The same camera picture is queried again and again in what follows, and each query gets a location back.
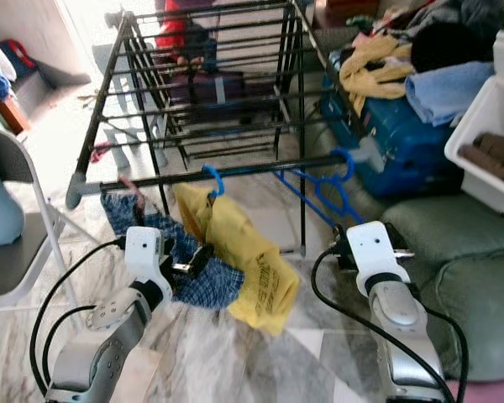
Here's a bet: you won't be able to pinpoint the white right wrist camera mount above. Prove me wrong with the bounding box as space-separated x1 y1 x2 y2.
346 221 400 295

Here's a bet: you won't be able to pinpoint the yellow printed T-shirt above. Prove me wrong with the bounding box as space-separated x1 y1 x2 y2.
172 183 301 337

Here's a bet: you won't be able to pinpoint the grey folding chair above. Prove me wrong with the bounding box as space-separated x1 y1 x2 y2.
0 126 85 332

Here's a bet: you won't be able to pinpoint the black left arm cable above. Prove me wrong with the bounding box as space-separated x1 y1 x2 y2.
29 239 129 400

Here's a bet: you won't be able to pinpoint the green sofa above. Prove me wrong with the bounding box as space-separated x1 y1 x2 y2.
382 193 504 383

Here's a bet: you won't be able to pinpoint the blue suitcase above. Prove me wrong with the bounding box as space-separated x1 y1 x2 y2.
319 71 467 199

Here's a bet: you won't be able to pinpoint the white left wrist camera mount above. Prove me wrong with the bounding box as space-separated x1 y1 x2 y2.
124 227 163 288

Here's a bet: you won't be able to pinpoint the white plastic crate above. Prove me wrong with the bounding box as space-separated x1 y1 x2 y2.
444 34 504 226

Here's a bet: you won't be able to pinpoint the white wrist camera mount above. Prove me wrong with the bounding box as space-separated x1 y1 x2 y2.
346 221 400 295
124 227 163 288

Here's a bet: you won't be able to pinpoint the light blue folded towel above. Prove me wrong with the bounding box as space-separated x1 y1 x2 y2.
406 60 496 127

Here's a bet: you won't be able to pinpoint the blue plaid shorts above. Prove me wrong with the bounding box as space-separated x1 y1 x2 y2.
99 191 244 310

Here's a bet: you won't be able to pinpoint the brown folded cloth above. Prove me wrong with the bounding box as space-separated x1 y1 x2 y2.
458 130 504 190

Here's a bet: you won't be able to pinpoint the seated person in red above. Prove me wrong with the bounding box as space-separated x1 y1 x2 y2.
155 0 219 72

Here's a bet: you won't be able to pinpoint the black metal drying rack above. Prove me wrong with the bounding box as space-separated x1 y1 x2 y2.
66 0 383 253

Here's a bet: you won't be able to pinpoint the small red cloth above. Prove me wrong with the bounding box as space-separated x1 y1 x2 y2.
91 144 112 165

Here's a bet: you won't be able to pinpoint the mustard yellow garment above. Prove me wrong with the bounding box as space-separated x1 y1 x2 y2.
339 34 417 139

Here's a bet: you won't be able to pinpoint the blue plastic hanger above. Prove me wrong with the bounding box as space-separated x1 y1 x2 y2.
202 164 226 199
273 147 366 228

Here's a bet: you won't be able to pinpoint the pink hanger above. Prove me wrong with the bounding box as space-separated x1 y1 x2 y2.
120 176 148 207

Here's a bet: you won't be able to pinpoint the black clothes pile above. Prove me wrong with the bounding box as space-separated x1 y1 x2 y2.
410 0 504 75

